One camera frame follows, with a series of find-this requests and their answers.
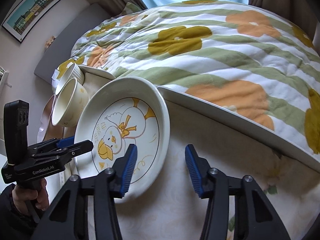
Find long white tray left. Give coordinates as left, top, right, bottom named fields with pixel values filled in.
left=78, top=65, right=116, bottom=80

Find framed houses picture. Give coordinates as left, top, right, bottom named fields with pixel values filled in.
left=2, top=0, right=61, bottom=43

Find white ribbed small bowl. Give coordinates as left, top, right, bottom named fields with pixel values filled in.
left=55, top=63, right=85, bottom=95

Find green striped floral duvet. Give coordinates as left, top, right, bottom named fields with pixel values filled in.
left=53, top=0, right=319, bottom=154

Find brown curtain right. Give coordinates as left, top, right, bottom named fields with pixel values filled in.
left=248, top=0, right=318, bottom=39

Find pink square handled dish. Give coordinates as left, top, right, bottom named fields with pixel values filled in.
left=37, top=95, right=56, bottom=142

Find floral white tablecloth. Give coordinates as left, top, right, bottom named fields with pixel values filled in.
left=69, top=72, right=320, bottom=240

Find cream yellow-patterned bowl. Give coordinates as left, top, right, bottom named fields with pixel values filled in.
left=52, top=77, right=89, bottom=127

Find grey headboard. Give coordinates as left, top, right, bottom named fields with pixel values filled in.
left=34, top=3, right=111, bottom=83

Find duck pattern deep plate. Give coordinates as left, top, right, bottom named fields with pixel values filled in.
left=74, top=77, right=170, bottom=203

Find person's left hand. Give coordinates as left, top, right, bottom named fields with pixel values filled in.
left=12, top=178, right=49, bottom=215

